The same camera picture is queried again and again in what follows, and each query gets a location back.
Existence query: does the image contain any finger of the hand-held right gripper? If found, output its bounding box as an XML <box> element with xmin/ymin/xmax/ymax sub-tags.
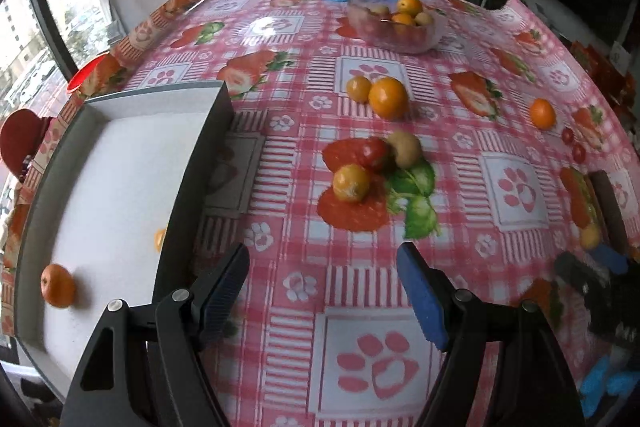
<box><xmin>587</xmin><ymin>244</ymin><xmax>630</xmax><ymax>278</ymax></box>
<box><xmin>589</xmin><ymin>171</ymin><xmax>630</xmax><ymax>253</ymax></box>

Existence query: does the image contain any large orange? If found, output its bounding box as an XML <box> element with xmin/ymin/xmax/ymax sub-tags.
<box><xmin>368</xmin><ymin>77</ymin><xmax>408</xmax><ymax>120</ymax></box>
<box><xmin>41</xmin><ymin>263</ymin><xmax>77</xmax><ymax>309</ymax></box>

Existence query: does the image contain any spotted yellow citrus fruit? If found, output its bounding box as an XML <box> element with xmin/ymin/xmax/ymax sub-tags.
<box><xmin>332</xmin><ymin>163</ymin><xmax>372</xmax><ymax>204</ymax></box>

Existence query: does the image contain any red plastic basin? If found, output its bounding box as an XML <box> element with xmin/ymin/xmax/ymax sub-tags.
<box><xmin>66</xmin><ymin>54</ymin><xmax>121</xmax><ymax>95</ymax></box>

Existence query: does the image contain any clear plastic bowl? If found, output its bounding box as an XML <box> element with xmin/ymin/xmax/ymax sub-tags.
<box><xmin>347</xmin><ymin>0</ymin><xmax>448</xmax><ymax>54</ymax></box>

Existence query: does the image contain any red plastic chair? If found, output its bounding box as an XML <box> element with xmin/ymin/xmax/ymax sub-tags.
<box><xmin>0</xmin><ymin>109</ymin><xmax>53</xmax><ymax>180</ymax></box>

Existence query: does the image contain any white rectangular tray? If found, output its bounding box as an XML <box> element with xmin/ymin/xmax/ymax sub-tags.
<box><xmin>14</xmin><ymin>81</ymin><xmax>236</xmax><ymax>403</ymax></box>

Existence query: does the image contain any small yellow-orange mandarin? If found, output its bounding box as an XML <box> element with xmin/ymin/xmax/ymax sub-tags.
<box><xmin>346</xmin><ymin>76</ymin><xmax>373</xmax><ymax>102</ymax></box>

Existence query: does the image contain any person's right hand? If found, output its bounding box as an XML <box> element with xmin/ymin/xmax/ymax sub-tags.
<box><xmin>579</xmin><ymin>354</ymin><xmax>640</xmax><ymax>414</ymax></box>

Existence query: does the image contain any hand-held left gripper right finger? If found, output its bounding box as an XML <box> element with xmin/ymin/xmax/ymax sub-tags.
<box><xmin>396</xmin><ymin>242</ymin><xmax>586</xmax><ymax>427</ymax></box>

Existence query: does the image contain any red packaging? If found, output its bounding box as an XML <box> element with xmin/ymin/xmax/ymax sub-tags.
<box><xmin>570</xmin><ymin>41</ymin><xmax>640</xmax><ymax>118</ymax></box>

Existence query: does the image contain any red checked printed tablecloth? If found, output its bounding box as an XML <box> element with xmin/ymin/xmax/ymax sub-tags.
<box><xmin>0</xmin><ymin>0</ymin><xmax>640</xmax><ymax>427</ymax></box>

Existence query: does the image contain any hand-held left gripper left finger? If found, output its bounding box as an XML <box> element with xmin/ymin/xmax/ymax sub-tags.
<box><xmin>60</xmin><ymin>243</ymin><xmax>251</xmax><ymax>427</ymax></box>

